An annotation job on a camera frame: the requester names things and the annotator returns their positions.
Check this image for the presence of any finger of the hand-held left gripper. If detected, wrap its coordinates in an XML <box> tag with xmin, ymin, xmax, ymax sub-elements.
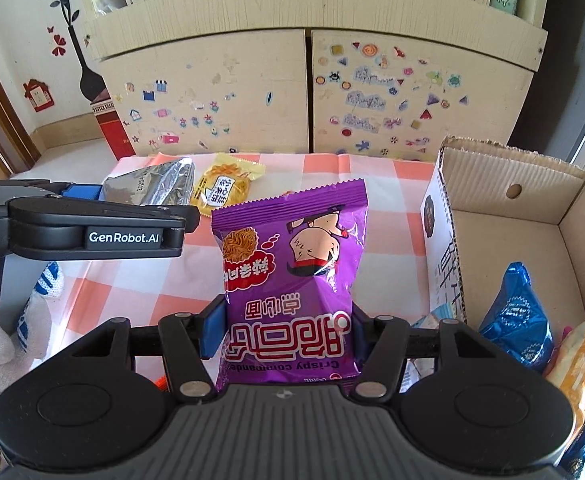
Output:
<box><xmin>5</xmin><ymin>197</ymin><xmax>199</xmax><ymax>234</ymax></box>
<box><xmin>0</xmin><ymin>179</ymin><xmax>103</xmax><ymax>207</ymax></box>

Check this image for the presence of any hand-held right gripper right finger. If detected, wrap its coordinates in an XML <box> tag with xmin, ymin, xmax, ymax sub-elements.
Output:
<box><xmin>351</xmin><ymin>301</ymin><xmax>498</xmax><ymax>397</ymax></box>

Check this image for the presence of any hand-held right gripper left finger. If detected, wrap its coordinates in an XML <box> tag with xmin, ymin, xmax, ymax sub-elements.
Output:
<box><xmin>80</xmin><ymin>294</ymin><xmax>226</xmax><ymax>397</ymax></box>

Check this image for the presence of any silver foil snack packet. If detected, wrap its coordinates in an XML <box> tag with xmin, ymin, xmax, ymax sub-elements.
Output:
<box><xmin>101</xmin><ymin>156</ymin><xmax>196</xmax><ymax>208</ymax></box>

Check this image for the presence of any purple noodle snack packet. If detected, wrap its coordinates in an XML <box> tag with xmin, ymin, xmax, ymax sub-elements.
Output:
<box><xmin>211</xmin><ymin>178</ymin><xmax>369</xmax><ymax>393</ymax></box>

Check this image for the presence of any yellow waffle packet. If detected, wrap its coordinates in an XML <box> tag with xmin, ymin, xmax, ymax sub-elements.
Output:
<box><xmin>191</xmin><ymin>152</ymin><xmax>266</xmax><ymax>218</ymax></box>

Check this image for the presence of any cardboard box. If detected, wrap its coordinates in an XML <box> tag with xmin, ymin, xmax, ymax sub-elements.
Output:
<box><xmin>419</xmin><ymin>136</ymin><xmax>585</xmax><ymax>361</ymax></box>

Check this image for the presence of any person's left hand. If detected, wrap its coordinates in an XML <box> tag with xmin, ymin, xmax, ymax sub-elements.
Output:
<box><xmin>0</xmin><ymin>261</ymin><xmax>66</xmax><ymax>396</ymax></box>

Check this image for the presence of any pale snack packet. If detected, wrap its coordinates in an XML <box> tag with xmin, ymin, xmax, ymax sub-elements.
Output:
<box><xmin>403</xmin><ymin>305</ymin><xmax>457</xmax><ymax>393</ymax></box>

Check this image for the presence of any red carton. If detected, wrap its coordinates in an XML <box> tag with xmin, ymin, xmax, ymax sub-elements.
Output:
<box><xmin>88</xmin><ymin>100</ymin><xmax>138</xmax><ymax>161</ymax></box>

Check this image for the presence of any red house socket sticker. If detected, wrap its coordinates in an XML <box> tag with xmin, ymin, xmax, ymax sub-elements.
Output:
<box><xmin>22</xmin><ymin>79</ymin><xmax>54</xmax><ymax>112</ymax></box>

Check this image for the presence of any orange checked tablecloth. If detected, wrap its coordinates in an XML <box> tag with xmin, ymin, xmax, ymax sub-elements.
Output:
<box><xmin>15</xmin><ymin>152</ymin><xmax>453</xmax><ymax>391</ymax></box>

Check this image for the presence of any beige cabinet with stickers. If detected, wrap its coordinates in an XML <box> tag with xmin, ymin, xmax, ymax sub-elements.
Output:
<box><xmin>80</xmin><ymin>0</ymin><xmax>548</xmax><ymax>163</ymax></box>

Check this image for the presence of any yellow potato chip bag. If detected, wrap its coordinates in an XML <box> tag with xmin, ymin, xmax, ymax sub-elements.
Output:
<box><xmin>542</xmin><ymin>306</ymin><xmax>585</xmax><ymax>456</ymax></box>

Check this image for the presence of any brown door frame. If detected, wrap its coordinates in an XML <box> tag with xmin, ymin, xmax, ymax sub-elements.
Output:
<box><xmin>0</xmin><ymin>10</ymin><xmax>40</xmax><ymax>173</ymax></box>

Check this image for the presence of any black vase wall sticker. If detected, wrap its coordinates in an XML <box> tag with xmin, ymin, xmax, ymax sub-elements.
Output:
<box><xmin>37</xmin><ymin>0</ymin><xmax>108</xmax><ymax>103</ymax></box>

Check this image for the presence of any red flower wall sticker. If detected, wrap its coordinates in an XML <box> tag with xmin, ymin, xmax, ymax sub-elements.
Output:
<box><xmin>47</xmin><ymin>25</ymin><xmax>68</xmax><ymax>57</ymax></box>

